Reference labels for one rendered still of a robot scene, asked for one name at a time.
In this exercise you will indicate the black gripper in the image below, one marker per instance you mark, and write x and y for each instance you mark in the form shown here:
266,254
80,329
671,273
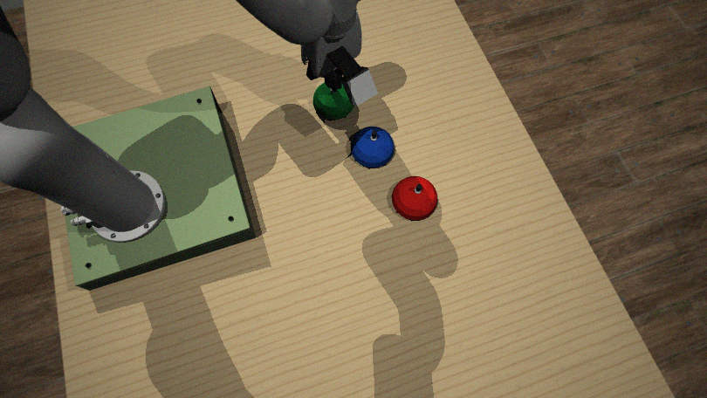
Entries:
319,65

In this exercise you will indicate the red dome bell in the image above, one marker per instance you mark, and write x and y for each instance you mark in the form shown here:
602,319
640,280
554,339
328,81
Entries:
414,198

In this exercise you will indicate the blue bell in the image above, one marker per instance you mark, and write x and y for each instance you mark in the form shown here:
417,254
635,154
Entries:
372,147

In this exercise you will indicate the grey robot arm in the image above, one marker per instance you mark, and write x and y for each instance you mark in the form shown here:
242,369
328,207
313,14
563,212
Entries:
42,153

